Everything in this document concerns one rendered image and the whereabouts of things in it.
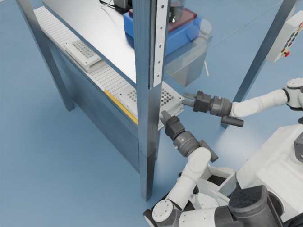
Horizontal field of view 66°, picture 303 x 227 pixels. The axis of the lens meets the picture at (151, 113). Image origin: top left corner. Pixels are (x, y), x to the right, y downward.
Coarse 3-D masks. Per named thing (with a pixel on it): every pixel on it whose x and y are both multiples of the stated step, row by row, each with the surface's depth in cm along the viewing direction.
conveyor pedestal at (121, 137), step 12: (60, 60) 179; (60, 72) 202; (72, 72) 171; (72, 84) 194; (84, 84) 164; (72, 96) 223; (84, 96) 185; (96, 96) 157; (84, 108) 210; (96, 108) 176; (96, 120) 200; (108, 120) 169; (108, 132) 191; (120, 132) 162; (120, 144) 181; (132, 144) 156; (156, 144) 171; (132, 156) 174; (156, 156) 191
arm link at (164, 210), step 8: (168, 200) 77; (160, 208) 76; (168, 208) 74; (208, 208) 68; (152, 216) 76; (160, 216) 74; (168, 216) 73; (176, 216) 71; (184, 216) 70; (192, 216) 68; (200, 216) 66; (208, 216) 65; (160, 224) 72; (168, 224) 70; (176, 224) 69; (184, 224) 68; (192, 224) 66; (200, 224) 65; (208, 224) 63
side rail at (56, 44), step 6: (42, 30) 152; (48, 36) 149; (54, 42) 146; (60, 48) 143; (66, 54) 140; (72, 60) 137; (78, 66) 134; (84, 72) 132; (90, 78) 129; (96, 84) 127; (102, 90) 125; (108, 96) 123; (114, 102) 121; (120, 108) 118; (126, 114) 117; (132, 120) 115
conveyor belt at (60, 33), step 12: (36, 12) 169; (48, 12) 170; (48, 24) 162; (60, 24) 162; (60, 36) 155; (72, 36) 155; (96, 72) 137; (108, 72) 137; (108, 84) 132; (120, 84) 132
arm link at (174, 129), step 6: (168, 120) 97; (174, 120) 97; (168, 126) 98; (174, 126) 97; (180, 126) 97; (168, 132) 101; (174, 132) 96; (180, 132) 97; (186, 132) 95; (174, 138) 98; (180, 138) 94; (186, 138) 94; (192, 138) 94; (174, 144) 96; (180, 144) 94
